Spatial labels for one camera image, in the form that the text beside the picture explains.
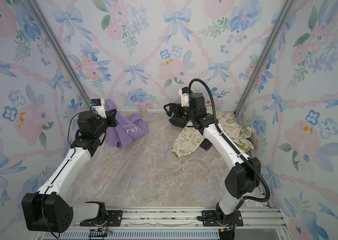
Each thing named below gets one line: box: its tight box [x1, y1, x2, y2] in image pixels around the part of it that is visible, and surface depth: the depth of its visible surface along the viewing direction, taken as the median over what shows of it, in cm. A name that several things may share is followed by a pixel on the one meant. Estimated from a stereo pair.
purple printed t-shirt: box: [105, 99, 149, 149], surface depth 86 cm
